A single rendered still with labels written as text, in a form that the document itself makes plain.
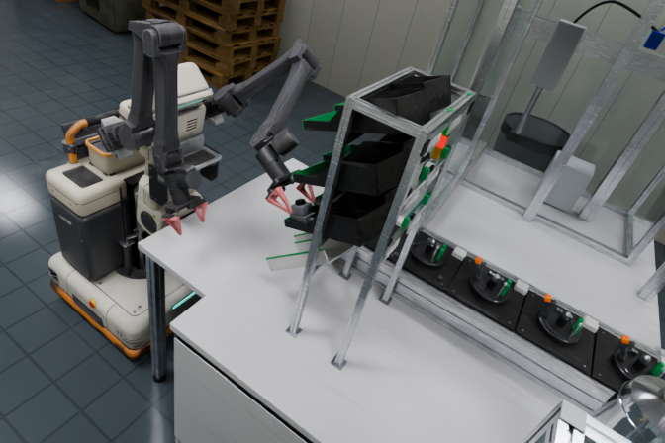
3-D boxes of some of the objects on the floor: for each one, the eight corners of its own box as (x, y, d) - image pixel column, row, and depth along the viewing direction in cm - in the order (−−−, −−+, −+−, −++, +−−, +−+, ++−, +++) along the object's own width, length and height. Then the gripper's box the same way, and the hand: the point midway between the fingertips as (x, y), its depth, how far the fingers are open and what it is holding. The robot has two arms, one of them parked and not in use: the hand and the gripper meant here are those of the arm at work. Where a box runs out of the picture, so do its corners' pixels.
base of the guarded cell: (352, 264, 291) (388, 156, 242) (392, 221, 338) (428, 124, 289) (560, 389, 245) (657, 287, 196) (572, 319, 292) (652, 223, 243)
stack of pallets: (278, 75, 529) (290, -7, 475) (224, 92, 461) (231, -2, 407) (201, 39, 575) (203, -41, 521) (141, 48, 507) (137, -41, 453)
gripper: (285, 164, 134) (314, 205, 131) (249, 177, 124) (279, 221, 122) (295, 151, 129) (325, 193, 127) (258, 164, 120) (290, 209, 117)
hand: (301, 205), depth 124 cm, fingers open, 9 cm apart
